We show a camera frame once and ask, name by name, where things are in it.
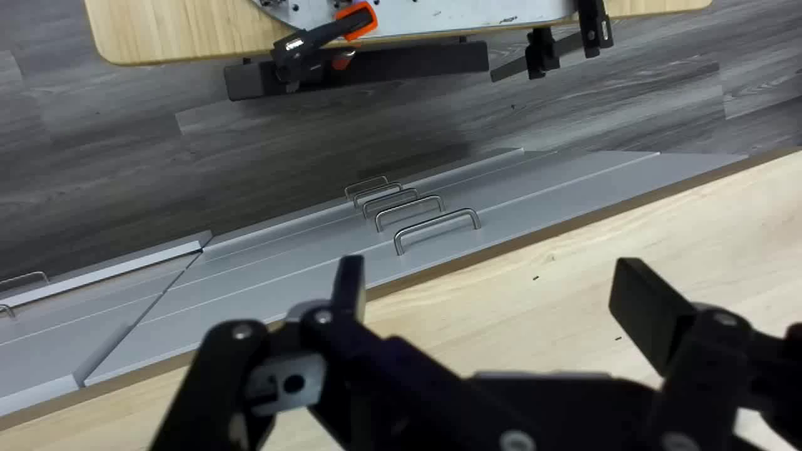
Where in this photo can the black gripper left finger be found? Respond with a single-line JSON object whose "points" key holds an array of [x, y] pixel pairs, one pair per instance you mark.
{"points": [[365, 392]]}

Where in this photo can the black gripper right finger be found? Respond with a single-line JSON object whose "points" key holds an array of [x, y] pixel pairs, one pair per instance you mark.
{"points": [[713, 365]]}

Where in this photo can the orange black clamp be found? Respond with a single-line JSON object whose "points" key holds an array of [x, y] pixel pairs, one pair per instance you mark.
{"points": [[300, 55]]}

